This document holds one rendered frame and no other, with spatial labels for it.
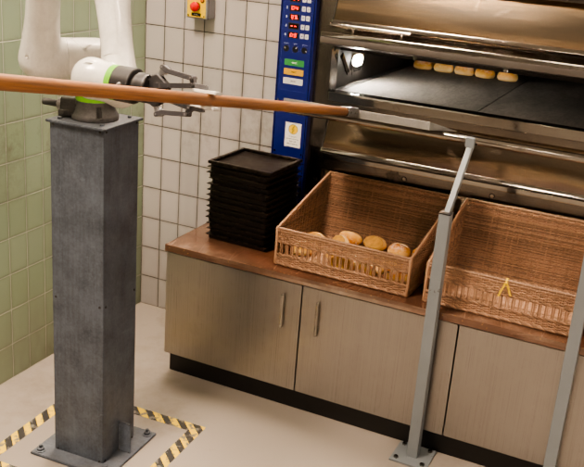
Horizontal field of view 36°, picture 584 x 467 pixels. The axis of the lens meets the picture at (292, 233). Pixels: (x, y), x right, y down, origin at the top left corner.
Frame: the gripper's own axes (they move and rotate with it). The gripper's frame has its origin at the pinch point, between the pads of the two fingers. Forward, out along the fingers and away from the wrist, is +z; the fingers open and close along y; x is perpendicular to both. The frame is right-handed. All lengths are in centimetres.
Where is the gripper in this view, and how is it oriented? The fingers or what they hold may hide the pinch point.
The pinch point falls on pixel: (206, 99)
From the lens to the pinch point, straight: 225.6
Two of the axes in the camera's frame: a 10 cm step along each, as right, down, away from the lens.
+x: -4.2, 0.9, -9.0
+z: 8.9, 2.2, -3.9
